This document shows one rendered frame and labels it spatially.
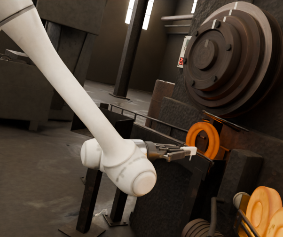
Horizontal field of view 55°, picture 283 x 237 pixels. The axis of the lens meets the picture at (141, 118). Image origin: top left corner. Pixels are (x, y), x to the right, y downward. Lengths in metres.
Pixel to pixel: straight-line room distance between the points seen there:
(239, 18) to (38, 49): 0.76
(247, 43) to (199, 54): 0.20
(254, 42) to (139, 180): 0.67
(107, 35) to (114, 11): 0.95
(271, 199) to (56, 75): 0.63
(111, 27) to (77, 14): 8.13
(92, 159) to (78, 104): 0.20
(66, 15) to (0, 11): 2.84
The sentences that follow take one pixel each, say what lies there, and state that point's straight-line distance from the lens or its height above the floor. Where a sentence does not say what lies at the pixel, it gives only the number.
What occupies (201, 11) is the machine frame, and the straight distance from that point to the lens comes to 1.66.
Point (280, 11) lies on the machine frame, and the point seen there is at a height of 1.35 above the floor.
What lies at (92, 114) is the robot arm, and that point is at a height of 0.87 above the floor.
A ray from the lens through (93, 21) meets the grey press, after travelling 3.70.
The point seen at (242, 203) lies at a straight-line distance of 0.90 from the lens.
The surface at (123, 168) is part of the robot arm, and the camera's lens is 0.71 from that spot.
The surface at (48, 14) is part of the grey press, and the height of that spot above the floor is 1.33.
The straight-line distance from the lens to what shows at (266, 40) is 1.09.
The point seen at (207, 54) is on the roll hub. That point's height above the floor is 1.12.
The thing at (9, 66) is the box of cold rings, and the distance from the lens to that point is 3.24.
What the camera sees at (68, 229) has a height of 0.01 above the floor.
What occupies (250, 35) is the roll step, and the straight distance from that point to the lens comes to 1.11.
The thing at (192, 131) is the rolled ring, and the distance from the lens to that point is 1.28.
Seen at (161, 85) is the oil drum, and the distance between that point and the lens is 4.09.
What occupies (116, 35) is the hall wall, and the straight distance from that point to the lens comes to 11.79.
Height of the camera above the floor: 1.01
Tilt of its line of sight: 10 degrees down
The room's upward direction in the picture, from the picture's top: 14 degrees clockwise
